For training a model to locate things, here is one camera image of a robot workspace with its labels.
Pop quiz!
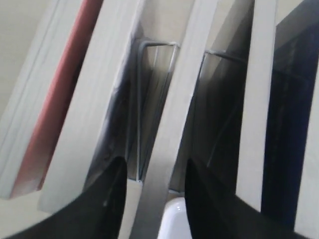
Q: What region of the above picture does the white wire book rack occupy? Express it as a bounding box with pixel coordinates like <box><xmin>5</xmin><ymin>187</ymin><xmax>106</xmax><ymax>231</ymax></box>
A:
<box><xmin>125</xmin><ymin>38</ymin><xmax>249</xmax><ymax>192</ymax></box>

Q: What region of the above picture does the black spine white-title book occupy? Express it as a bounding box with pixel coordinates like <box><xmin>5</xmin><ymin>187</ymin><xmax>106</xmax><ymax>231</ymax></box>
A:
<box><xmin>170</xmin><ymin>0</ymin><xmax>277</xmax><ymax>210</ymax></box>

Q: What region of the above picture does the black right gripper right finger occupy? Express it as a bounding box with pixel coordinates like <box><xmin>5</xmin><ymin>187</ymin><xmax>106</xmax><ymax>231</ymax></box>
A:
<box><xmin>185</xmin><ymin>158</ymin><xmax>315</xmax><ymax>239</ymax></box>

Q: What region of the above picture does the black spine thin book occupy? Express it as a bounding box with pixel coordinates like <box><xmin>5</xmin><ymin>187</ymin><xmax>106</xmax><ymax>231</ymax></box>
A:
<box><xmin>130</xmin><ymin>0</ymin><xmax>218</xmax><ymax>239</ymax></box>

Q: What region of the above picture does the red teal spine book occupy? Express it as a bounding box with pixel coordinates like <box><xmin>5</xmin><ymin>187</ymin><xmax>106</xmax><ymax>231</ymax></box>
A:
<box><xmin>0</xmin><ymin>0</ymin><xmax>102</xmax><ymax>199</ymax></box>

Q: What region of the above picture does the white plastic tray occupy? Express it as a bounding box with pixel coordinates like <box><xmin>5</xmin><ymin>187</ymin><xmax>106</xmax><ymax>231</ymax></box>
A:
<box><xmin>158</xmin><ymin>197</ymin><xmax>192</xmax><ymax>239</ymax></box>

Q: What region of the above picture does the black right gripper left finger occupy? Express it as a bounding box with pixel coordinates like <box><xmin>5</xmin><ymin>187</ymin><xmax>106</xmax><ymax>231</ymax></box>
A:
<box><xmin>10</xmin><ymin>157</ymin><xmax>127</xmax><ymax>239</ymax></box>

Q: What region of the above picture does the white grey spine book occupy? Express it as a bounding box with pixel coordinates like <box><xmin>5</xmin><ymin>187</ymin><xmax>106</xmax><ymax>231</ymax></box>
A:
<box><xmin>38</xmin><ymin>0</ymin><xmax>145</xmax><ymax>213</ymax></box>

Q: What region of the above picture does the blue moon cover book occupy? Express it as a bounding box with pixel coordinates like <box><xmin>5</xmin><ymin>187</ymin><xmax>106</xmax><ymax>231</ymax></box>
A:
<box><xmin>261</xmin><ymin>0</ymin><xmax>319</xmax><ymax>230</ymax></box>

